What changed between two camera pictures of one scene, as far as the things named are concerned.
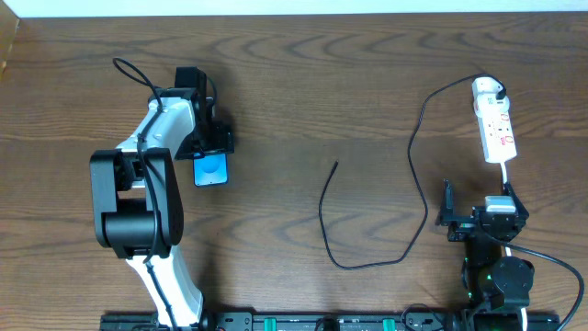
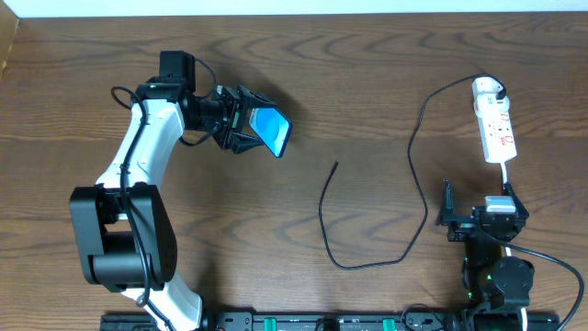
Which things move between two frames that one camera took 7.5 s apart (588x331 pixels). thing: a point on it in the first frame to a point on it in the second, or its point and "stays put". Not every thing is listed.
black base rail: x=336 y=321 stays put
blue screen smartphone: x=209 y=169 to x=272 y=127
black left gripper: x=220 y=139 to x=233 y=118
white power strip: x=495 y=128 stays put
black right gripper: x=466 y=221 stays put
